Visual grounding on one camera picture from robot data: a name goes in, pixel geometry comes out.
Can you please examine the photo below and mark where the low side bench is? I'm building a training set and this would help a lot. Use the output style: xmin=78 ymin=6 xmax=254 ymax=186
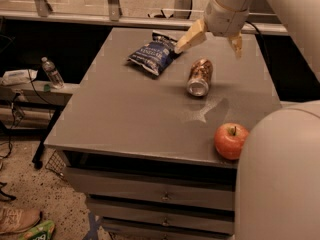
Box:
xmin=0 ymin=80 xmax=80 ymax=169

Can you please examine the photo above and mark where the tan sneaker shoe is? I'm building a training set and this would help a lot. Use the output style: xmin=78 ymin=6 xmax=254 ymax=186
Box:
xmin=0 ymin=207 xmax=42 ymax=234

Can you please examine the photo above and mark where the grey drawer cabinet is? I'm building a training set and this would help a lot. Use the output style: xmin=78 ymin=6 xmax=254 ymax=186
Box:
xmin=46 ymin=28 xmax=280 ymax=240

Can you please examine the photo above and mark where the white tissue pack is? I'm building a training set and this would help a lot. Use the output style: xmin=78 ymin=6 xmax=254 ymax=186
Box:
xmin=1 ymin=69 xmax=38 ymax=86

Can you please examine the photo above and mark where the orange soda can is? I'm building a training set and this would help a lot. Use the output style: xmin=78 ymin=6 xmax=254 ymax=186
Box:
xmin=187 ymin=58 xmax=213 ymax=97

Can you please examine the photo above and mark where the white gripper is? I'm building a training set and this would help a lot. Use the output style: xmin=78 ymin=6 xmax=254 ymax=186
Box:
xmin=174 ymin=0 xmax=249 ymax=58

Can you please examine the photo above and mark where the green snack package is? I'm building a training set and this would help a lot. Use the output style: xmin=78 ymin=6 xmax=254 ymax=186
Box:
xmin=18 ymin=220 xmax=55 ymax=240

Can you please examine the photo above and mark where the wire mesh basket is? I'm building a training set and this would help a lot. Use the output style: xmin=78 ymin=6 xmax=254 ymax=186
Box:
xmin=45 ymin=151 xmax=65 ymax=178

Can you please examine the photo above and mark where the clear plastic water bottle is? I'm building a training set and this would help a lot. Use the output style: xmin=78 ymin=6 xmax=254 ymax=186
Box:
xmin=41 ymin=57 xmax=64 ymax=89

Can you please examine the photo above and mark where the red apple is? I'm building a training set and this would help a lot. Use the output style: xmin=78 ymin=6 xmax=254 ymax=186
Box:
xmin=214 ymin=123 xmax=249 ymax=160

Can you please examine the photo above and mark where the black cable on bench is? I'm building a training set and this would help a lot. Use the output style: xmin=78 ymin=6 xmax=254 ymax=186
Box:
xmin=0 ymin=69 xmax=54 ymax=160

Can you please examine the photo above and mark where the blue chip bag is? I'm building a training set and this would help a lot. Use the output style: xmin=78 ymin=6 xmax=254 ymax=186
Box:
xmin=128 ymin=31 xmax=178 ymax=77

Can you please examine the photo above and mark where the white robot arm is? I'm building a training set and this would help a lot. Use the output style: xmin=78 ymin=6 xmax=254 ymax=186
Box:
xmin=204 ymin=0 xmax=320 ymax=240

